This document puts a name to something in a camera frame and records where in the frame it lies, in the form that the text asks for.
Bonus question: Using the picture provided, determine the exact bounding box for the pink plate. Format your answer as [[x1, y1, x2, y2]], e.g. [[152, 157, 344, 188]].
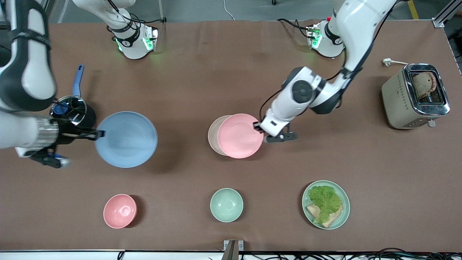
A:
[[218, 113, 265, 159]]

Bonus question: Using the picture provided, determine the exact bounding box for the blue plate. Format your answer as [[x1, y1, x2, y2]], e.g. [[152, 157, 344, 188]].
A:
[[95, 111, 158, 168]]

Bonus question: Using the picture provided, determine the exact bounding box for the glass lid with blue knob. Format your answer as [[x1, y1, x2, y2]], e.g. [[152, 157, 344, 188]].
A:
[[51, 95, 87, 125]]

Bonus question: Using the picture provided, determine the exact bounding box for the beige plate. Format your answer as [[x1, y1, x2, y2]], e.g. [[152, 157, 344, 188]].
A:
[[208, 115, 234, 156]]

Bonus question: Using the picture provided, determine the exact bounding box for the small pink bowl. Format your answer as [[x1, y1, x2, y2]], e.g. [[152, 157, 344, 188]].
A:
[[103, 194, 138, 229]]

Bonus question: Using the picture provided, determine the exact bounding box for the small green bowl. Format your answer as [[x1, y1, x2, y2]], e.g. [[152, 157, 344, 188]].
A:
[[210, 188, 244, 222]]

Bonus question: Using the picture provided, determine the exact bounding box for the green lettuce leaf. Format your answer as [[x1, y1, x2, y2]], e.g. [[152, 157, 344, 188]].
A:
[[308, 185, 343, 224]]

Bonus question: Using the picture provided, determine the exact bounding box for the green plate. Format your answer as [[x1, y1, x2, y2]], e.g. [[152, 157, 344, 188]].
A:
[[302, 180, 350, 230]]

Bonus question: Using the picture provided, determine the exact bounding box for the brown bread slice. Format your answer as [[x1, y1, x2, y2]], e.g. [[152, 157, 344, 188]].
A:
[[306, 203, 343, 229]]

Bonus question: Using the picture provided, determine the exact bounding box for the beige chrome toaster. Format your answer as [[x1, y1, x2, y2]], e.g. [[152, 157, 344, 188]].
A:
[[382, 63, 451, 130]]

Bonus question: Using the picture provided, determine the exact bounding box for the toasted bread in toaster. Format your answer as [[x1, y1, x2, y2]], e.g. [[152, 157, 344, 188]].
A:
[[413, 71, 437, 100]]

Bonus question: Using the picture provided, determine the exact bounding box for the dark saucepan with blue handle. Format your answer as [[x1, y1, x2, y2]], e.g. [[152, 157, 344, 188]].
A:
[[51, 64, 97, 135]]

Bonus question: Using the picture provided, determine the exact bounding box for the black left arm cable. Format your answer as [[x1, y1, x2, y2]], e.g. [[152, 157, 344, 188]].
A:
[[259, 0, 398, 122]]

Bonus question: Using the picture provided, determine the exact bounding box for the black left base cable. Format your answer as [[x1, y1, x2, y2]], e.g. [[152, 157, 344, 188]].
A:
[[277, 18, 314, 39]]

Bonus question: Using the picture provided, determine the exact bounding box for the black base cable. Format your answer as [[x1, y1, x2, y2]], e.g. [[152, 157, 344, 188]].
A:
[[106, 0, 166, 26], [277, 18, 314, 39]]

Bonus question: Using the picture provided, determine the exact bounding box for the white cable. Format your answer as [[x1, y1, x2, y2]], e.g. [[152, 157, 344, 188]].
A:
[[223, 0, 236, 21]]

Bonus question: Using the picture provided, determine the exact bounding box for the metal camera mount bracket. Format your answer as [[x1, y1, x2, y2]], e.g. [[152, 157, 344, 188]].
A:
[[223, 239, 244, 260]]

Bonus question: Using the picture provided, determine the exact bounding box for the black right base cable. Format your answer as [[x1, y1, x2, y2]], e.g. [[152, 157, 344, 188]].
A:
[[106, 0, 166, 26]]

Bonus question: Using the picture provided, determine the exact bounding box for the black cable bundle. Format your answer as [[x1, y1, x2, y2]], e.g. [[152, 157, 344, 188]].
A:
[[238, 247, 462, 260]]

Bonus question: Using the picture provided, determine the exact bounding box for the aluminium frame post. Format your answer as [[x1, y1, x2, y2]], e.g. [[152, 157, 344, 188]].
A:
[[432, 0, 462, 28]]

